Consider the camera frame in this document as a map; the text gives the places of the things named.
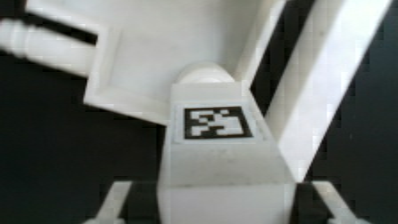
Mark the white chair leg tagged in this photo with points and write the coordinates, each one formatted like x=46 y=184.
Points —
x=44 y=47

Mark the white U-shaped fence frame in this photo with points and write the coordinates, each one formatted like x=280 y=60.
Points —
x=332 y=43

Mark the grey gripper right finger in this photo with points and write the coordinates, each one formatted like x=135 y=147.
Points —
x=343 y=216

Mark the white chair leg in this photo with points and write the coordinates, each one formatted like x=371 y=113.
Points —
x=225 y=184

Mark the white chair seat part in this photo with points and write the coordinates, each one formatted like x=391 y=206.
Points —
x=158 y=35

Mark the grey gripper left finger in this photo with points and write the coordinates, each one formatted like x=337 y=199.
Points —
x=108 y=212

